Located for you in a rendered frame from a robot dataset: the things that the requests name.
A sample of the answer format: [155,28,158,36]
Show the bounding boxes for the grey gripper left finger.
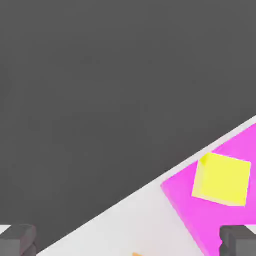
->
[0,224,38,256]

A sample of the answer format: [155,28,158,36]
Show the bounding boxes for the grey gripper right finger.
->
[219,224,256,256]

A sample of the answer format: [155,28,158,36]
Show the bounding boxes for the small yellow cube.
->
[191,152,252,208]

